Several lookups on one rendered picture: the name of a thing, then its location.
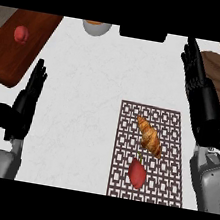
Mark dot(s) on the grey bowl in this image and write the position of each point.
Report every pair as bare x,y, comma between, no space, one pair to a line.
96,28

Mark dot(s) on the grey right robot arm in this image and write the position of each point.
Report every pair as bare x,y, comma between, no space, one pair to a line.
209,181

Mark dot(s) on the brown wooden cutting board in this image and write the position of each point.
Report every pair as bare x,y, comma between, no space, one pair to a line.
20,49

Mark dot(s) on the red cherry with stem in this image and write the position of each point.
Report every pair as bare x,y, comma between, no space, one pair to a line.
137,174

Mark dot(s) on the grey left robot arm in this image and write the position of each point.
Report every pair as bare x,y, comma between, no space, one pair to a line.
1,161

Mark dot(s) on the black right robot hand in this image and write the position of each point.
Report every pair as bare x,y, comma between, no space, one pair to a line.
205,107

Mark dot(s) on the pink round fruit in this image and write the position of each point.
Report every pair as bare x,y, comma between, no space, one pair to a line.
21,34

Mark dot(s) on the brown patterned placemat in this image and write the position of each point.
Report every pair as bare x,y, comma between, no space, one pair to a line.
164,178

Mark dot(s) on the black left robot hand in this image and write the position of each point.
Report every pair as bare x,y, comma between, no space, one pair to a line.
23,107

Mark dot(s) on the golden brown croissant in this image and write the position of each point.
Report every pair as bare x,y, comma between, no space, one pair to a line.
149,137

